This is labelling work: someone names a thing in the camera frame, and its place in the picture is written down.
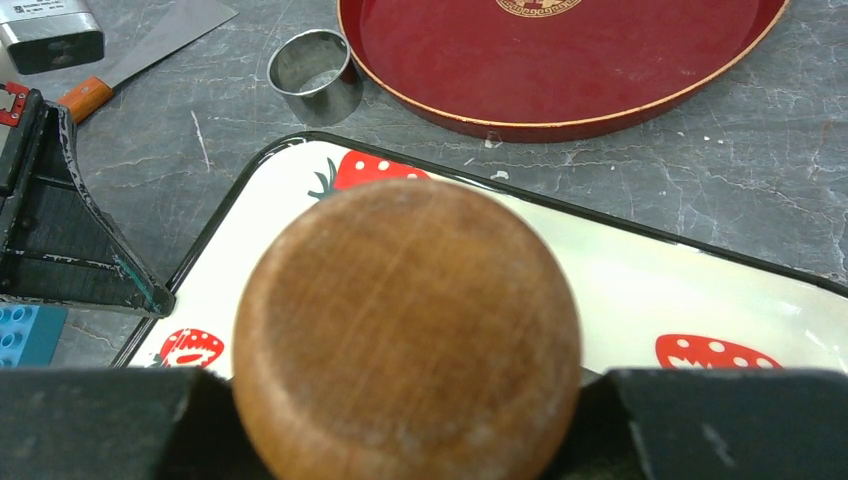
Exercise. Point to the wooden rolling pin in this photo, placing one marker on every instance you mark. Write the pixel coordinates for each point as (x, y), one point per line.
(407, 329)

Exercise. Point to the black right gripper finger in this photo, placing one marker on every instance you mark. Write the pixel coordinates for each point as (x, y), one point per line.
(57, 246)

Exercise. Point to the white strawberry print tray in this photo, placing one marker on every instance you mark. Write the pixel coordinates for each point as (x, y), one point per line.
(645, 297)

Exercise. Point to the wooden handled metal scraper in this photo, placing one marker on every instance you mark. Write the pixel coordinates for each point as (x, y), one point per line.
(185, 22)

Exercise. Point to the round red lacquer tray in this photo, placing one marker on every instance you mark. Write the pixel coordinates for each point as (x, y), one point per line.
(549, 71)

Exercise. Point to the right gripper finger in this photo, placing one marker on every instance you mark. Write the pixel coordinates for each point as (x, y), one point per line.
(128, 423)
(708, 424)

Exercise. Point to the blue toy brick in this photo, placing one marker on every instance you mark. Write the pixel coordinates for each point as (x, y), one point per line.
(30, 334)

